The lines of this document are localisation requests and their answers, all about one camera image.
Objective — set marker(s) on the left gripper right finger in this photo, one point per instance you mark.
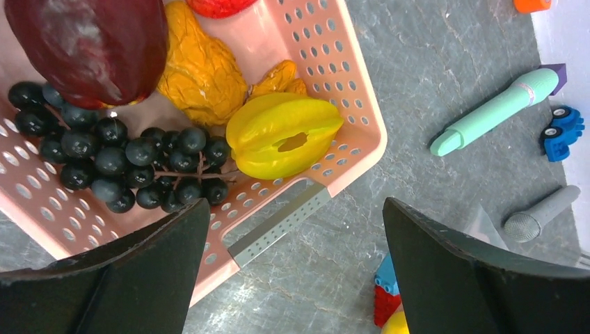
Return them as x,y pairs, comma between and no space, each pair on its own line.
451,282

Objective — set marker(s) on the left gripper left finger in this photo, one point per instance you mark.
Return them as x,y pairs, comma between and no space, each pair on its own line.
139,283

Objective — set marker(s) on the black grape bunch toy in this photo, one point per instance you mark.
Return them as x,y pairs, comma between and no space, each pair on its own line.
158,169

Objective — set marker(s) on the yellow starfruit toy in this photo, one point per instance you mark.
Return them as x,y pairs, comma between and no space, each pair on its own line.
281,134

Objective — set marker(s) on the orange wrinkled fruit toy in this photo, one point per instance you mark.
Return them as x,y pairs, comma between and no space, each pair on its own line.
202,78

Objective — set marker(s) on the clear zip top bag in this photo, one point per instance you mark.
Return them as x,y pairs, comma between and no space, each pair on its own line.
549,244

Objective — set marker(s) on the multicolour brick stack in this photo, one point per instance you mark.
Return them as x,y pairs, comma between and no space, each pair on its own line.
388,312

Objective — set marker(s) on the pink plastic basket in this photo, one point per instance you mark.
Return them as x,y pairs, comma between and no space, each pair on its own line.
319,37

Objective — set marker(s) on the blue toy car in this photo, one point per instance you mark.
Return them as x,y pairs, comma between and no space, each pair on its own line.
566,126

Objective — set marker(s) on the mint green toy microphone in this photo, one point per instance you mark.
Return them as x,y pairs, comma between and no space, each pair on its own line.
527,90

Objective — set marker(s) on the dark red mangosteen lower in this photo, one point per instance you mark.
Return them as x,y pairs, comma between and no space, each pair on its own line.
96,54

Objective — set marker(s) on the purple cube block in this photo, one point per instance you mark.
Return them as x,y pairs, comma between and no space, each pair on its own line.
561,72

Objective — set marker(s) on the orange semicircle block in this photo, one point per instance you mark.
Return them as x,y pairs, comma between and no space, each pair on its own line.
531,6

